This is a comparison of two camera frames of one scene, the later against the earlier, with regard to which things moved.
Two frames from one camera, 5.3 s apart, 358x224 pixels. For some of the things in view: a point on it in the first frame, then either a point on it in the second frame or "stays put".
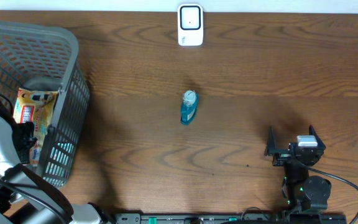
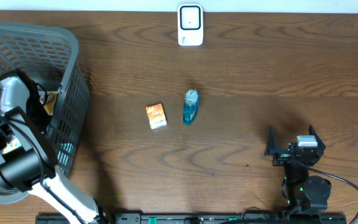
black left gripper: x=27 y=128 to x=51 y=116
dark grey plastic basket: x=14 y=55 stays put
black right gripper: x=281 y=156 stays put
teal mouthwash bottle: x=189 y=109 stays put
